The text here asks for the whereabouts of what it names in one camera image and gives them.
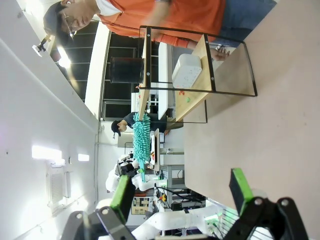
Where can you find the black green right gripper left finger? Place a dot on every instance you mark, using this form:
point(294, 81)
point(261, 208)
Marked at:
point(117, 197)

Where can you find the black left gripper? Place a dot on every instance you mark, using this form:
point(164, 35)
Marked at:
point(127, 169)

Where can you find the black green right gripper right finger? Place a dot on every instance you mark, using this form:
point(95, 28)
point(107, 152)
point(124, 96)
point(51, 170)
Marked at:
point(243, 192)

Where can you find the teal microfiber duster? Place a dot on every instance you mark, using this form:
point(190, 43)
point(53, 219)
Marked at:
point(141, 140)

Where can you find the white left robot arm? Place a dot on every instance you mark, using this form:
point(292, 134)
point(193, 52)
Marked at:
point(162, 221)

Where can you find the black metal wooden two-tier shelf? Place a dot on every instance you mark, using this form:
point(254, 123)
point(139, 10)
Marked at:
point(197, 95)

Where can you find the person's right hand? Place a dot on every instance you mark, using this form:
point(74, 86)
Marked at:
point(220, 53)

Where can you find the person's left hand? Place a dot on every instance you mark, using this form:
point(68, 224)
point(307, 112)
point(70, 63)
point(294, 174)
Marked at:
point(161, 16)

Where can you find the black white patterned box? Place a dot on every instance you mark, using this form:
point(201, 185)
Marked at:
point(140, 205)

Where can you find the wooden framed board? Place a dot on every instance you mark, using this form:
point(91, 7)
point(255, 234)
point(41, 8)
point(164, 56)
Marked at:
point(156, 150)

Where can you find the small bright ceiling light panel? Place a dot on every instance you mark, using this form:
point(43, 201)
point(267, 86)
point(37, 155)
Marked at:
point(83, 157)

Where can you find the yellow red emergency stop button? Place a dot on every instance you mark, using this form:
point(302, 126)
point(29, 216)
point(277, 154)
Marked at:
point(163, 198)

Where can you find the grey metal rack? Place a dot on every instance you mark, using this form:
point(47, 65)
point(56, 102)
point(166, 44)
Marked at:
point(175, 175)

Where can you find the person in dark shirt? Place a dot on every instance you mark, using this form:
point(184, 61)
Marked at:
point(157, 123)

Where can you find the small black box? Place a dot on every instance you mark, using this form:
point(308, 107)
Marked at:
point(177, 206)

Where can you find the white ceiling air conditioner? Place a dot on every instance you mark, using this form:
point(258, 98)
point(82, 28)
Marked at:
point(57, 182)

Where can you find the dark window with frames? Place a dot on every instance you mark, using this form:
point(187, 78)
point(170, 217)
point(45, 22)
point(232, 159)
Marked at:
point(120, 100)

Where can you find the large bright ceiling light panel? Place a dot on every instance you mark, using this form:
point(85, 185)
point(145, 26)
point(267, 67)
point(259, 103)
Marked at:
point(46, 152)

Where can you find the large green paper scrap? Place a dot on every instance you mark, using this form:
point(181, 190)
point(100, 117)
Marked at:
point(187, 100)

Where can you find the dark red paper scrap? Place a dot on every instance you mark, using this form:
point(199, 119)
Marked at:
point(181, 93)

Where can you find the white desk with thin legs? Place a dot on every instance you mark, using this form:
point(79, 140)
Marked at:
point(163, 77)

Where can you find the black mesh pen holder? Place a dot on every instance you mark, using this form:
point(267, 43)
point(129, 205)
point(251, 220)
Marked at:
point(127, 70)

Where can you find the thin-framed glasses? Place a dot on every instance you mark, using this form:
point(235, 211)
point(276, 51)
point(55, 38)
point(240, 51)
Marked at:
point(70, 23)

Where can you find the person in orange hoodie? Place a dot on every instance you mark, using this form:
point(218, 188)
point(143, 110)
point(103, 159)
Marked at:
point(160, 12)

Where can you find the small white camera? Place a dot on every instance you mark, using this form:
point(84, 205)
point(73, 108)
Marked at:
point(169, 150)

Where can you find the camera on black mount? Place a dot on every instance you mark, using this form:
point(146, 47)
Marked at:
point(41, 46)

